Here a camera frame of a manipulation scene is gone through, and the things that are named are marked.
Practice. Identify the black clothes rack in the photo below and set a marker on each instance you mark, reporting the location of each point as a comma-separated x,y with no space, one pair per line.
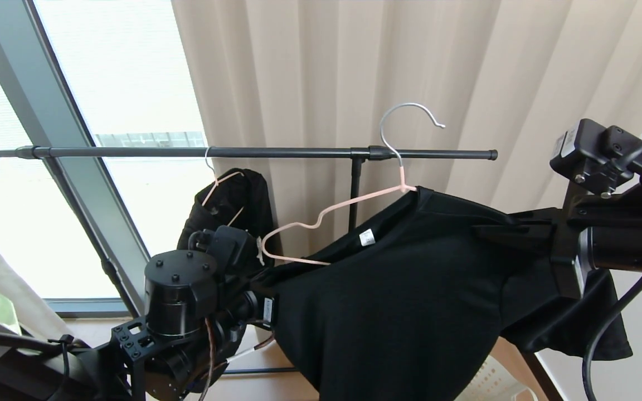
298,152

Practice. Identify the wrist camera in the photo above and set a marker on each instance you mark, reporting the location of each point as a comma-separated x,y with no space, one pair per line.
588,150
232,245

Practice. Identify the black garment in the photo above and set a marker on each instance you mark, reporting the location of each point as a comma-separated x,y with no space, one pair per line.
410,306

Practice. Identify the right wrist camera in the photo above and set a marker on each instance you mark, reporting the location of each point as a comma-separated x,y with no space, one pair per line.
588,150

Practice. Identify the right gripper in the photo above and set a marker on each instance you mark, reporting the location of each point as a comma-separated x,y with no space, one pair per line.
622,248

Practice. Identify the black shorts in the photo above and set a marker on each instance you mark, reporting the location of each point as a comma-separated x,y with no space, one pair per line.
243,200

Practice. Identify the pink clothes hanger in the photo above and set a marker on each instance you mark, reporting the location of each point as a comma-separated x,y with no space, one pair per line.
405,186
208,161

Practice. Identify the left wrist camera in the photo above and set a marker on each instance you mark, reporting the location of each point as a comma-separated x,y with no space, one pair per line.
232,245

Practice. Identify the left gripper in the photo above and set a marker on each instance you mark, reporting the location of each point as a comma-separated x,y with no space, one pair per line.
257,312

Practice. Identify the white laundry basket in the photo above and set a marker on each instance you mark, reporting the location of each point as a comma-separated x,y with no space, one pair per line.
494,384

